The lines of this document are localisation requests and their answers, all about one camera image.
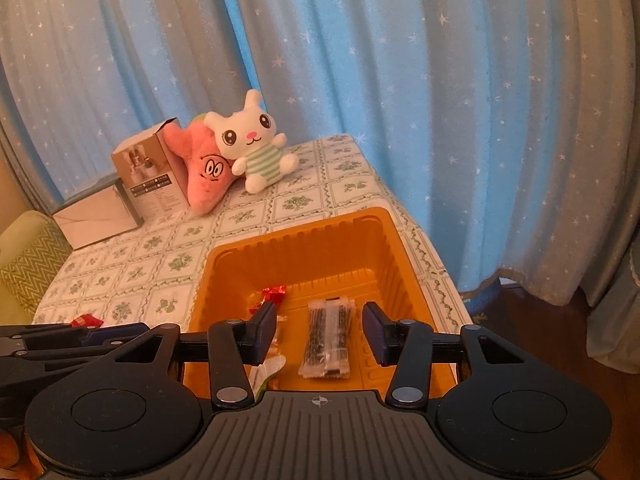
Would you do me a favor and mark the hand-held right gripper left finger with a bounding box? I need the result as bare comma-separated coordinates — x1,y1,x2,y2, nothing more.
107,302,278,412

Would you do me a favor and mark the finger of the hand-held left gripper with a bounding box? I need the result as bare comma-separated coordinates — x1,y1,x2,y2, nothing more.
0,344,126,376
0,323,154,350

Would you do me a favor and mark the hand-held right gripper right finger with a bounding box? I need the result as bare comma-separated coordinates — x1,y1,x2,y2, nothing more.
362,301,532,409

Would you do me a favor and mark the red twist-wrapped candy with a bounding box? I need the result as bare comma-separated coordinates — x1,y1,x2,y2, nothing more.
248,284,288,317

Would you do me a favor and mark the long green and white packet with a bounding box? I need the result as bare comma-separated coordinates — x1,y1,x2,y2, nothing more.
247,354,287,402

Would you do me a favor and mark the clear packet of black sticks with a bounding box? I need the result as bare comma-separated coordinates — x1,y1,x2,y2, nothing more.
298,296,357,379

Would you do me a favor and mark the orange plastic tray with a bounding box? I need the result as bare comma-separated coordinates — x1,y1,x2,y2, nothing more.
182,206,462,402

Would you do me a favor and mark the person's left hand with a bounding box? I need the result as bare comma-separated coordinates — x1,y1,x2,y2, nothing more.
0,427,41,480

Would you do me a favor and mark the pale yellow sofa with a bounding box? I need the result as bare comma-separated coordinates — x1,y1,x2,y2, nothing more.
0,209,74,327

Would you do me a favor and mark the floral checked tablecloth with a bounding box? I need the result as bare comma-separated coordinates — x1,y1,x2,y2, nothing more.
32,133,474,397

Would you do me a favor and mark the green chevron pillow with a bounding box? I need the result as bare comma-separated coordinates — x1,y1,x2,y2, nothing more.
0,219,74,312

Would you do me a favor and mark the long white cardboard box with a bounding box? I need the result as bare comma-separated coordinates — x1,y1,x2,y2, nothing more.
51,177,146,251

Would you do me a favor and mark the tall grey product box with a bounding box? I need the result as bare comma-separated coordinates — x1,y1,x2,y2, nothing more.
110,117,191,224

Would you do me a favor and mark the pink star plush toy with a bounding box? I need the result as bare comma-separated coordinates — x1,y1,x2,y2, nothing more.
164,112,239,219

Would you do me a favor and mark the white rabbit plush toy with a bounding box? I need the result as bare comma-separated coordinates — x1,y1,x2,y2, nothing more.
202,88,301,195

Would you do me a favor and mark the blue star curtain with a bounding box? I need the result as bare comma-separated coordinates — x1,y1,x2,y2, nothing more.
0,0,640,376

